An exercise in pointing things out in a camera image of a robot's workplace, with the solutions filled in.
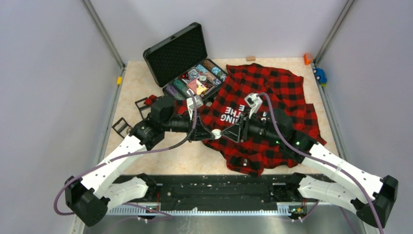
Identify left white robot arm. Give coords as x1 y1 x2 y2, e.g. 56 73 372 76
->
54 95 214 227

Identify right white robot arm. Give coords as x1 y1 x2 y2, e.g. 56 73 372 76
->
221 108 398 229

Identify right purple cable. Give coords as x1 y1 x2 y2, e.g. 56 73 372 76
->
258 92 385 234

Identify purple cable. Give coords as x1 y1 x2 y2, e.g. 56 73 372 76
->
53 90 198 223
258 92 385 234

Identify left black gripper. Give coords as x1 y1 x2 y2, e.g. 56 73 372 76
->
162 109 215 142

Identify small wooden block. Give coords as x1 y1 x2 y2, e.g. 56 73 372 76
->
245 56 256 61

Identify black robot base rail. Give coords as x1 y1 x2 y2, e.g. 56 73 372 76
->
106 174 319 214

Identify red black plaid shirt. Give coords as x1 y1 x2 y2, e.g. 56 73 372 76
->
144 63 327 177

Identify blue toy car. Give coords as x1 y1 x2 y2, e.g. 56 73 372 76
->
313 67 327 87

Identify orange small object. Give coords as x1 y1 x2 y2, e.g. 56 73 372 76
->
303 53 314 65

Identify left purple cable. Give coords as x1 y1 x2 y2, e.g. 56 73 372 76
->
53 90 198 223

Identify black square brooch box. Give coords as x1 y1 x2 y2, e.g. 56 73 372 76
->
134 95 157 119

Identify black open chip case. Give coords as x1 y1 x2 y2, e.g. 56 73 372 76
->
143 22 227 101

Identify pink yellow card packet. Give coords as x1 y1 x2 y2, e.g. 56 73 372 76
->
187 79 208 96

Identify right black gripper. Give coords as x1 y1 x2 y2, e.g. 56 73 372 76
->
221 109 282 144

